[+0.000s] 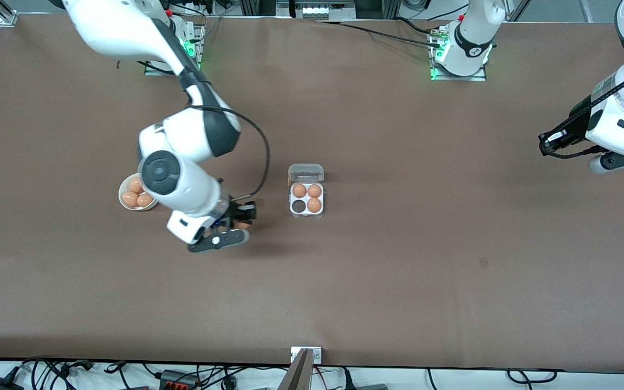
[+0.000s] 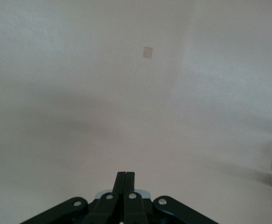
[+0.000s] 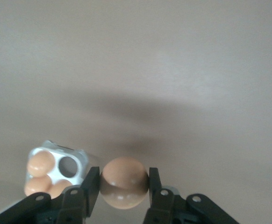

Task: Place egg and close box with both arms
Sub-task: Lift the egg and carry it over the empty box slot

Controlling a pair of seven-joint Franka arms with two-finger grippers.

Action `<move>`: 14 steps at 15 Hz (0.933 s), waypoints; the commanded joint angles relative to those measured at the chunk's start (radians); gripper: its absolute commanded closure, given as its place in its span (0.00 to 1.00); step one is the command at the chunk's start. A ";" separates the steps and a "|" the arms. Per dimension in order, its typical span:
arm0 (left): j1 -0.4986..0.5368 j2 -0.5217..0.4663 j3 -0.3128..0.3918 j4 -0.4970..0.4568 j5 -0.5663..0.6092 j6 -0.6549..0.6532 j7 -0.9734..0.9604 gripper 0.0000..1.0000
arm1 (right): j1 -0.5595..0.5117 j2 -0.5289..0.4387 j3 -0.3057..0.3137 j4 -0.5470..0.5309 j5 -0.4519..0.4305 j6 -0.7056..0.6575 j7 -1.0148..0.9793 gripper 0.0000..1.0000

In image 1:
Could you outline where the clear plastic egg carton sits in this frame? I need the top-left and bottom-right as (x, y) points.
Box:
(288, 164), (325, 219)

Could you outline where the silver metal bracket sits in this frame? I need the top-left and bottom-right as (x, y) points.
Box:
(290, 347), (322, 364)

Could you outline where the white bowl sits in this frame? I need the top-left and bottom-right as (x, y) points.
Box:
(119, 173), (159, 211)

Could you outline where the thick black cable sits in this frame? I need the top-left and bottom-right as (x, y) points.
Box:
(312, 21), (445, 49)
(394, 17), (440, 36)

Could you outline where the grey power strip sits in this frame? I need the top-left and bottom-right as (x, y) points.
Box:
(295, 0), (357, 21)

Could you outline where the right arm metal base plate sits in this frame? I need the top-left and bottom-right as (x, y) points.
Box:
(144, 22), (204, 76)

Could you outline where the grey camera post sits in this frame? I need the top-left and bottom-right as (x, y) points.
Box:
(278, 348), (314, 390)

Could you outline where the black box with orange clips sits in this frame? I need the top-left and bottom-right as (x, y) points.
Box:
(159, 370), (200, 390)

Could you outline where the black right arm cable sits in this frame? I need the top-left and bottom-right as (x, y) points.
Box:
(198, 105), (270, 202)

